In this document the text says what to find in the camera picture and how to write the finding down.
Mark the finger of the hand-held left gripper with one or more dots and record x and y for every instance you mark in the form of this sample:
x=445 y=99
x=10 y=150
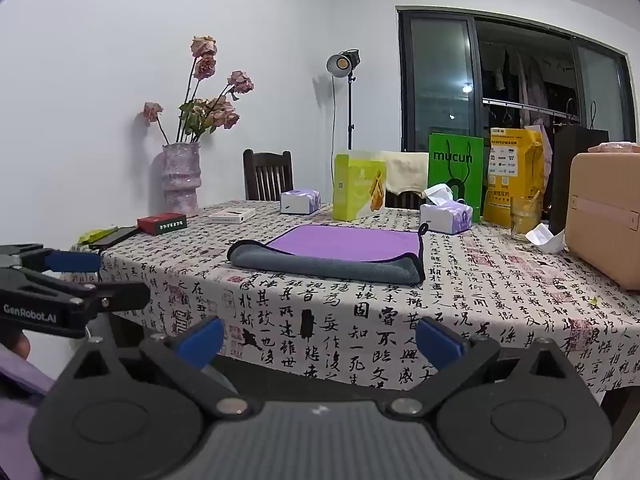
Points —
x=75 y=261
x=125 y=296

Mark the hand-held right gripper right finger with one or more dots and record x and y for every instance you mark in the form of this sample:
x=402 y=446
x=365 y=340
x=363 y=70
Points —
x=437 y=342

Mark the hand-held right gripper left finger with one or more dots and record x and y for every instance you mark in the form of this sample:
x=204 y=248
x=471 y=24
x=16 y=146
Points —
x=202 y=342

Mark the purple and grey towel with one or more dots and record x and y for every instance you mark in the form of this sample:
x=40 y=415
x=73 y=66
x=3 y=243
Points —
x=345 y=242

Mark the green packet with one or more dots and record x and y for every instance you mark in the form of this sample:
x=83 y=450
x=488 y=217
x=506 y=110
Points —
x=95 y=235

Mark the black phone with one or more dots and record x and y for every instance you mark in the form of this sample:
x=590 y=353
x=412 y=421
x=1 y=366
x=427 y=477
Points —
x=115 y=237

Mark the red box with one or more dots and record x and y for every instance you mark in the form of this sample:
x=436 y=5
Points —
x=162 y=224

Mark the calligraphy printed tablecloth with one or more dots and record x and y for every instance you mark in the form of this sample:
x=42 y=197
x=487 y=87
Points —
x=350 y=320

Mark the speckled pink vase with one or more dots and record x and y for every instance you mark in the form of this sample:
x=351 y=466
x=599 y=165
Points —
x=181 y=185

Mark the purple tissue pack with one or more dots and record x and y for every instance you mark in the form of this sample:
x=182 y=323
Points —
x=300 y=202
x=450 y=217

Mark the flat white box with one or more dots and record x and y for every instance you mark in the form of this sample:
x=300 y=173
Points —
x=231 y=215

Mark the dark wooden chair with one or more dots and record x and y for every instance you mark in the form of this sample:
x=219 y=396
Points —
x=402 y=201
x=267 y=175

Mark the white paper receipt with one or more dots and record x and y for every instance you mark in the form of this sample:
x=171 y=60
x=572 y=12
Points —
x=547 y=237

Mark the glass jar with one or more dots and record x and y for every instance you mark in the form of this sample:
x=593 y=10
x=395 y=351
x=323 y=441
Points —
x=525 y=217

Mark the yellow-green cardboard box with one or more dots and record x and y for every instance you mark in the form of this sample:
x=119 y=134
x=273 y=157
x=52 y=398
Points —
x=357 y=190

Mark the cream cloth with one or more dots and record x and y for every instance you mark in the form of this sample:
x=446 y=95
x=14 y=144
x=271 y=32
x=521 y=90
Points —
x=405 y=170

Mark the green paper bag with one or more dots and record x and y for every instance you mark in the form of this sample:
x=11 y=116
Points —
x=455 y=160

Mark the yellow plastic bag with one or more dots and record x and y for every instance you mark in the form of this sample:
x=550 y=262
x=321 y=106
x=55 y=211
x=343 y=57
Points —
x=515 y=165

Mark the dried pink roses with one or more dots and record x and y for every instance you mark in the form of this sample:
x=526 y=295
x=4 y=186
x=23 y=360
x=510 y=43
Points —
x=210 y=110

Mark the beige case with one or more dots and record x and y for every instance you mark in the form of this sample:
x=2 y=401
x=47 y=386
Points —
x=605 y=215

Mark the black paper bag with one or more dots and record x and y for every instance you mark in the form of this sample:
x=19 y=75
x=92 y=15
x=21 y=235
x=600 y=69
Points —
x=575 y=160

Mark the pink item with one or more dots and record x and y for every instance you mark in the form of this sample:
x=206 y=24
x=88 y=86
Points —
x=617 y=147

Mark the dark framed window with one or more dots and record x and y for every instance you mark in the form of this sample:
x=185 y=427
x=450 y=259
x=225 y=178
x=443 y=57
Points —
x=440 y=70

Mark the hanging clothes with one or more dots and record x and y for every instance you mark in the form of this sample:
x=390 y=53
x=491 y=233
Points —
x=530 y=80

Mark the studio light on stand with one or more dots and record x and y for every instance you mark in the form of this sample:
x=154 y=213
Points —
x=342 y=62

